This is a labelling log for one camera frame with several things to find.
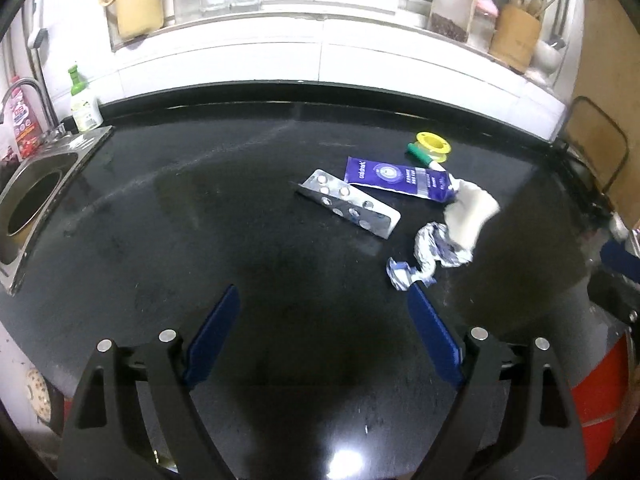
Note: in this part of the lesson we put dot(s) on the white tissue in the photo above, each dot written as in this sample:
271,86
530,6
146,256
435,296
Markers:
470,215

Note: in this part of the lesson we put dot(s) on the glass jar with peppercorns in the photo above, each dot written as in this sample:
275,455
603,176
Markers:
450,10

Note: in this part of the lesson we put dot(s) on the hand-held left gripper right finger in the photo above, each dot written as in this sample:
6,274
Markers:
435,335

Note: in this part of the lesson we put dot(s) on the pink cap baby bottle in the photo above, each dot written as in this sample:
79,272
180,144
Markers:
484,25

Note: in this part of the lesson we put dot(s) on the silver blister pack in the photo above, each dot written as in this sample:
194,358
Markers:
345,202

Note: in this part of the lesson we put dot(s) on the wooden cutting board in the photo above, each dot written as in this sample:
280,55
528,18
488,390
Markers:
607,60

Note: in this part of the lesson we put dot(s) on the green marker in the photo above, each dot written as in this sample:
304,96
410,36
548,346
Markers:
420,154

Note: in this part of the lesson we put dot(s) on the chrome faucet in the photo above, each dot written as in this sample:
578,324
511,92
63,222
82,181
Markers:
30,90

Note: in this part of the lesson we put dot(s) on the yellow tape spool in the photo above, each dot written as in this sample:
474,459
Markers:
440,145

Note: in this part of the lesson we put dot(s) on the blue white wrapper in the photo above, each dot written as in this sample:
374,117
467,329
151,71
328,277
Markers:
435,250

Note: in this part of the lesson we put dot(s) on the bamboo utensil holder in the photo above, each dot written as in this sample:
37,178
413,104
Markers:
515,37

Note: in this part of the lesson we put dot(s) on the black metal rack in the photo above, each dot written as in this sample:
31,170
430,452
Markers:
620,160

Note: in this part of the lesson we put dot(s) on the stainless steel sink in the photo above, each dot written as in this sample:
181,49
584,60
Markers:
40,200

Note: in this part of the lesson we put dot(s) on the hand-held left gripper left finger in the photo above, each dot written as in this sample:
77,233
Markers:
212,335

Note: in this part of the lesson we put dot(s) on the grey wall clip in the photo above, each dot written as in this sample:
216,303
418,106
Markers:
37,39

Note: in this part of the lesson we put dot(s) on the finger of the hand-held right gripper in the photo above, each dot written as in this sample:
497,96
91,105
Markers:
622,260

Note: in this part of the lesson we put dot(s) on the purple tube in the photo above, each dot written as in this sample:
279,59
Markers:
390,176

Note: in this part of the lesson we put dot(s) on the red detergent bottle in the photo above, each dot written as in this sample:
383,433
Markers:
22,130

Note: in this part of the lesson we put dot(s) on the white green pump bottle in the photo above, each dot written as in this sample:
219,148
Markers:
86,107

